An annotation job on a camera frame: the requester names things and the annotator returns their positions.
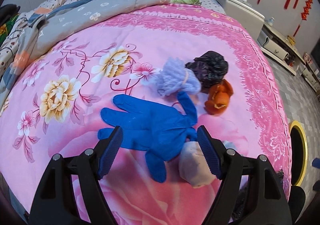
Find beige sock ball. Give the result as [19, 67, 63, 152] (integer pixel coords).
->
[179, 141, 215, 189]

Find low white tv stand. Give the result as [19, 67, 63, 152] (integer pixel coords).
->
[257, 21, 299, 76]

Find orange sock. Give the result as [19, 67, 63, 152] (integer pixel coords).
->
[204, 79, 234, 115]

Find green leaf print cloth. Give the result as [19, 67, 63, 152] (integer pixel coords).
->
[170, 0, 202, 6]

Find white leather nightstand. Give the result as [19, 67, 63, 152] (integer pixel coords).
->
[212, 0, 265, 38]

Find dotted white fitted sheet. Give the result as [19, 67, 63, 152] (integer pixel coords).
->
[200, 0, 227, 14]

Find pink floral bedsheet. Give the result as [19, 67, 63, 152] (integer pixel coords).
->
[0, 3, 293, 225]

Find yellow rimmed black trash bin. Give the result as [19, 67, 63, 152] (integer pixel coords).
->
[289, 120, 308, 187]

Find blue rubber glove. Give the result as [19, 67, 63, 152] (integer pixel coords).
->
[97, 91, 198, 182]

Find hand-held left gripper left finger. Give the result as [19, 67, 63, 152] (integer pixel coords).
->
[29, 126, 123, 225]

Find black flat television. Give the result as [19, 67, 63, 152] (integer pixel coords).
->
[310, 40, 320, 66]

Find green patterned bag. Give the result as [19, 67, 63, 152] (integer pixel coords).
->
[0, 14, 19, 46]

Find white television stand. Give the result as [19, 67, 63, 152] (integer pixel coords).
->
[300, 63, 320, 93]

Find black folded clothes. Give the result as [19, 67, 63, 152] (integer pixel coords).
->
[0, 4, 20, 24]

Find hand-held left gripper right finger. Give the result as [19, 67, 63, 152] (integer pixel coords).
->
[196, 125, 293, 225]

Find black sock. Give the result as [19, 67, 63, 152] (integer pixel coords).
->
[185, 51, 229, 88]

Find person's right leg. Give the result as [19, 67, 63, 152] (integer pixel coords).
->
[287, 185, 306, 225]

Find grey floral quilt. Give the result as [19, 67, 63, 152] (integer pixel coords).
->
[15, 0, 175, 76]

